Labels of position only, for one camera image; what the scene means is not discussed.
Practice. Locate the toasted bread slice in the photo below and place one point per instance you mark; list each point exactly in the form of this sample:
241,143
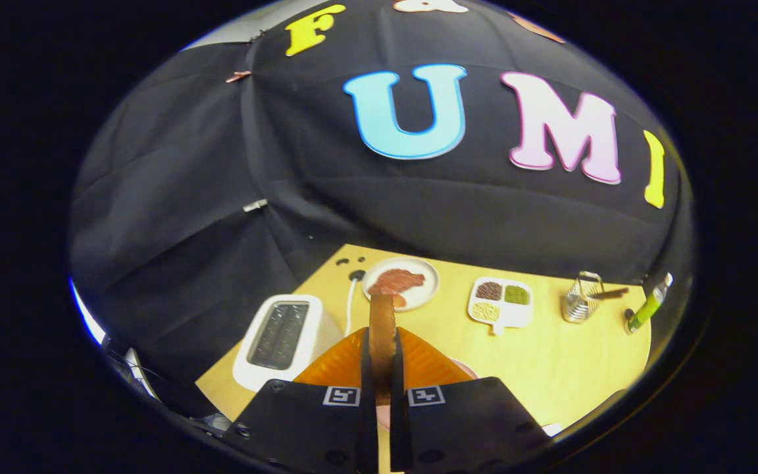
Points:
382,342

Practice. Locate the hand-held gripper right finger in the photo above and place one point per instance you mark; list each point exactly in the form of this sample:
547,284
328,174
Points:
397,428

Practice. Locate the white toaster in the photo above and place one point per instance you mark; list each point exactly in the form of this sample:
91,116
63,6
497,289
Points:
316,322

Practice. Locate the green drink bottle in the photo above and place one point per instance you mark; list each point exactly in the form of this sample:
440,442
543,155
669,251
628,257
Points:
645,309

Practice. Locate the white divided dish with grains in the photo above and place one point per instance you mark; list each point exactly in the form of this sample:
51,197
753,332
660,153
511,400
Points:
510,316

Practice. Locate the white stand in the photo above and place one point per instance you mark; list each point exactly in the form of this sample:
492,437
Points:
139,372

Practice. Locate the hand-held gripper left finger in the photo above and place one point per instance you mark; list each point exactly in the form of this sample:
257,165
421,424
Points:
367,421

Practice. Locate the pink plate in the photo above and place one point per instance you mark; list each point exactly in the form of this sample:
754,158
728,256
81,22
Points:
463,368

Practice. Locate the grey plate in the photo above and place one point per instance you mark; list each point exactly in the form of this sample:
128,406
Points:
428,283

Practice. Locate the pink cloth clip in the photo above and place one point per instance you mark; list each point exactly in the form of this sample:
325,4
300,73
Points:
239,76

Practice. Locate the silver cloth clip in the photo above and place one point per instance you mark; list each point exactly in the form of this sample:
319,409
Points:
255,205

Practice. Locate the lit monitor screen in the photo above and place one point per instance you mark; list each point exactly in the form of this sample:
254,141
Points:
86,316

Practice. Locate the brown meat piece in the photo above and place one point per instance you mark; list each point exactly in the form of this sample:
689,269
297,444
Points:
395,281

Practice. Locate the black backdrop cloth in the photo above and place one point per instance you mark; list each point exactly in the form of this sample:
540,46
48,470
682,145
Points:
221,197

